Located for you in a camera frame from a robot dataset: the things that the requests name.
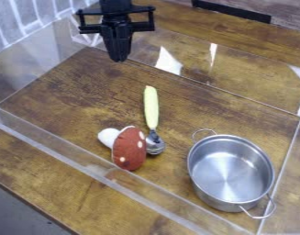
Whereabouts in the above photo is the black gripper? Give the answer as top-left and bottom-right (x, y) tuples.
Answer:
(76, 0), (156, 62)

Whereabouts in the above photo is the red plush mushroom toy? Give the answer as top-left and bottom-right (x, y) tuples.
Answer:
(97, 126), (146, 171)

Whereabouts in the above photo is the green handled metal spoon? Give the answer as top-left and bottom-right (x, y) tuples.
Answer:
(142, 85), (165, 155)

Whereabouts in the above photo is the black bar at back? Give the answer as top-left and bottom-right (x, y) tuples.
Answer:
(190, 0), (272, 24)

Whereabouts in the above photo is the silver metal pot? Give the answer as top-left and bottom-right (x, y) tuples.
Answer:
(188, 129), (277, 219)

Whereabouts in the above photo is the clear acrylic enclosure wall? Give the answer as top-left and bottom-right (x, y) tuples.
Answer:
(0, 0), (300, 235)

